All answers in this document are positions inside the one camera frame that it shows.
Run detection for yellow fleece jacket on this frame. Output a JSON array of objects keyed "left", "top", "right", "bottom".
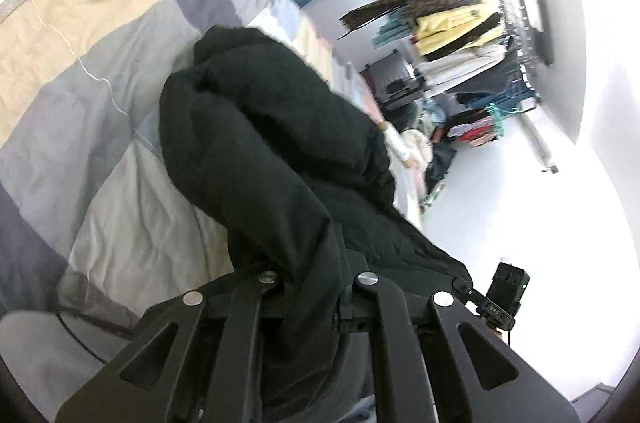
[{"left": 412, "top": 0, "right": 496, "bottom": 56}]

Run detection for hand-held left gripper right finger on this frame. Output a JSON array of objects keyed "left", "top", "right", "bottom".
[{"left": 334, "top": 270, "right": 581, "bottom": 423}]

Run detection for pastel patchwork bed quilt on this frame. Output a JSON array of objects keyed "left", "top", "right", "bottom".
[{"left": 0, "top": 0, "right": 431, "bottom": 423}]

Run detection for hanging dark coats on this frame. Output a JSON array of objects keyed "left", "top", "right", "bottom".
[{"left": 452, "top": 60, "right": 531, "bottom": 104}]

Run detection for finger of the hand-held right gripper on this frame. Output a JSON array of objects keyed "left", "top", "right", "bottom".
[{"left": 451, "top": 279, "right": 485, "bottom": 310}]

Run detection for thin black cable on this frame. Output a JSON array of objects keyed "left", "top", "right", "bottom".
[{"left": 55, "top": 308, "right": 111, "bottom": 365}]

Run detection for white hoodie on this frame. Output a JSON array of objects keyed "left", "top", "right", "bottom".
[{"left": 422, "top": 43, "right": 506, "bottom": 86}]

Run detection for grey suitcase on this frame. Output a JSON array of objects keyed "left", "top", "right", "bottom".
[{"left": 362, "top": 50, "right": 426, "bottom": 108}]

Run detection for black puffer jacket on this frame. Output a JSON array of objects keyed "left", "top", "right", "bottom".
[{"left": 159, "top": 25, "right": 476, "bottom": 414}]

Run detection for green clip hanger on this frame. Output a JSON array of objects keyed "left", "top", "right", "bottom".
[{"left": 487, "top": 102, "right": 522, "bottom": 136}]

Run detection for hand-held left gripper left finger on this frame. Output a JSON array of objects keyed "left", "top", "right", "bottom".
[{"left": 55, "top": 269, "right": 282, "bottom": 423}]

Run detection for pile of mixed clothes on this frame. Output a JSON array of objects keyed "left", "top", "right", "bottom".
[{"left": 385, "top": 103, "right": 458, "bottom": 204}]

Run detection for hanging red and pink socks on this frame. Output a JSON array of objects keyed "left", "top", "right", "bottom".
[{"left": 445, "top": 110, "right": 501, "bottom": 148}]

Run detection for hanging thin black garment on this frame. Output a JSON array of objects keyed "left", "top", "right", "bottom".
[{"left": 425, "top": 15, "right": 503, "bottom": 61}]

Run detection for white cylinder bottle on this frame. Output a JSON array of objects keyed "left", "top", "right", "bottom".
[{"left": 377, "top": 120, "right": 421, "bottom": 168}]

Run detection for white air conditioner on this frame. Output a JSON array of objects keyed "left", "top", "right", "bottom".
[{"left": 520, "top": 110, "right": 558, "bottom": 174}]

